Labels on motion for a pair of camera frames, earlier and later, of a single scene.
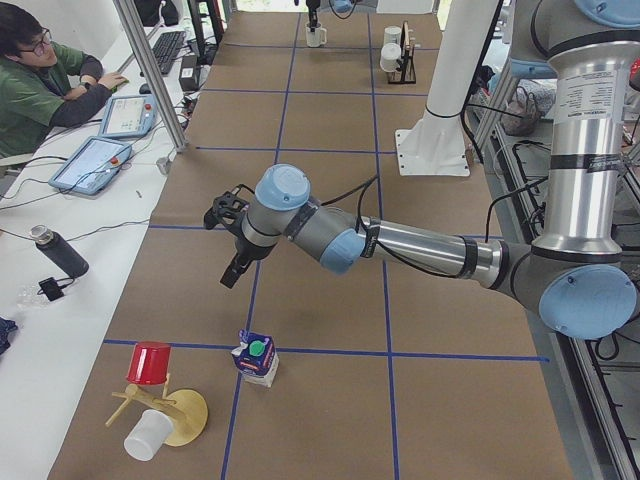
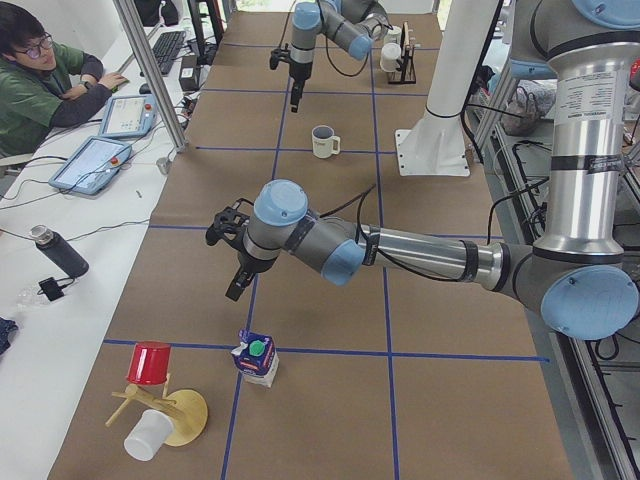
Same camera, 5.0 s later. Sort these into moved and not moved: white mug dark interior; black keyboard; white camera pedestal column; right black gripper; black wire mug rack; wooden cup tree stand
Moved: white mug dark interior; right black gripper
Not moved: white camera pedestal column; black keyboard; black wire mug rack; wooden cup tree stand
